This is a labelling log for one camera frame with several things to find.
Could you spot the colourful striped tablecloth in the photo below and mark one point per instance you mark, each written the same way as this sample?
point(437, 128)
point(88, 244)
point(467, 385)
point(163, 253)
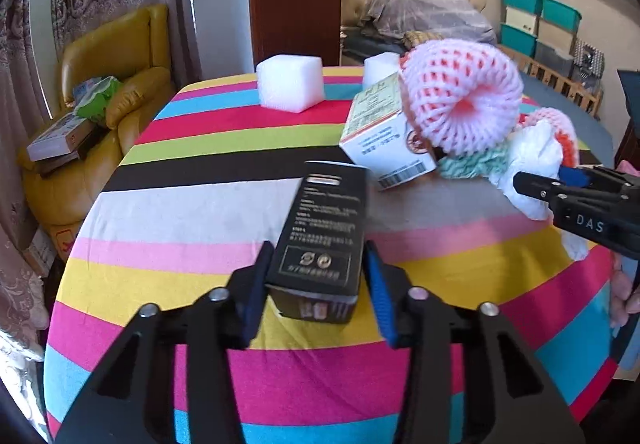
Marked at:
point(200, 204)

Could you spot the large white foam cube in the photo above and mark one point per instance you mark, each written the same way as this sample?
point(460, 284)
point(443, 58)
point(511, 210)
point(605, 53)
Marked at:
point(290, 81)

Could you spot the black printed carton box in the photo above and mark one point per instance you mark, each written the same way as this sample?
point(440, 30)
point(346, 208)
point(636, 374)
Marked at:
point(325, 224)

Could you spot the person's right hand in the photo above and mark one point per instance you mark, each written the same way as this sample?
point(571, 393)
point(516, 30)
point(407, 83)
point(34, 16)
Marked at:
point(621, 296)

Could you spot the brown cardboard box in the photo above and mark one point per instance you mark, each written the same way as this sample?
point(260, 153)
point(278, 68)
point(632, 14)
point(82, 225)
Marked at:
point(62, 241)

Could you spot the flat white cardboard box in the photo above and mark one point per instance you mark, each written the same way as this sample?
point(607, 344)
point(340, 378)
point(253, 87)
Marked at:
point(55, 138)

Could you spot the striped beige pillow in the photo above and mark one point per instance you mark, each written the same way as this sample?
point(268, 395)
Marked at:
point(417, 38)

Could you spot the small white foam cube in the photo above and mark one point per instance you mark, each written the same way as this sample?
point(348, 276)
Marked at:
point(380, 68)

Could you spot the orange pink foam fruit net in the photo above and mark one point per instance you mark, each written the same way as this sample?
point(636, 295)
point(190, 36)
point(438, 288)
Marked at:
point(555, 121)

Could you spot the grey storage bin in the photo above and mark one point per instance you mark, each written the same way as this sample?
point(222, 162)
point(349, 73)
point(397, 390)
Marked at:
point(552, 58)

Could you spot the green tissue packet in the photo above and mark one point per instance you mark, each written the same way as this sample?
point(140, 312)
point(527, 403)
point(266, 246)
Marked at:
point(100, 101)

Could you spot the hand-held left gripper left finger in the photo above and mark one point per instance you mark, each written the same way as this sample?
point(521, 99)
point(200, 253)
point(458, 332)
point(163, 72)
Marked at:
point(257, 286)

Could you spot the teal foam fruit net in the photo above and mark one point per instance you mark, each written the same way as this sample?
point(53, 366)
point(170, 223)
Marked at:
point(470, 166)

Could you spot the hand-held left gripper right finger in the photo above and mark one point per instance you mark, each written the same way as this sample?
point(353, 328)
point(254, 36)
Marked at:
point(380, 294)

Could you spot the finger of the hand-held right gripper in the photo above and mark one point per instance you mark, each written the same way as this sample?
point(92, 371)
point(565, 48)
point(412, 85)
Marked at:
point(572, 175)
point(532, 186)

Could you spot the pink white foam fruit net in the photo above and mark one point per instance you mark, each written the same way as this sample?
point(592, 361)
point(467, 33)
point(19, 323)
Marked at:
point(450, 88)

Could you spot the dark book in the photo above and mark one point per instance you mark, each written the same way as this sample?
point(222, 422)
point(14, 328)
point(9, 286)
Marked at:
point(85, 151)

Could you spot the black white patterned box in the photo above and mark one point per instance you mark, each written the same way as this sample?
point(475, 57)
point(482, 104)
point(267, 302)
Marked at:
point(589, 58)

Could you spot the white carton box with barcode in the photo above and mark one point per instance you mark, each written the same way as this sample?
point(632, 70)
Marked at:
point(370, 133)

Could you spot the wooden crib rail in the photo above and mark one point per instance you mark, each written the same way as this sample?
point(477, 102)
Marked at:
point(560, 78)

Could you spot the yellow leather armchair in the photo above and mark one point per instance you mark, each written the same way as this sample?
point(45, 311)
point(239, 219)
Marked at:
point(130, 48)

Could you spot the grey striped duvet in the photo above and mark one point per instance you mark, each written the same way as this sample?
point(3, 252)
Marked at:
point(430, 16)

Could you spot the white tissue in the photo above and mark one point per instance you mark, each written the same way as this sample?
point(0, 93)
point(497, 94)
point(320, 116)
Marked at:
point(530, 148)

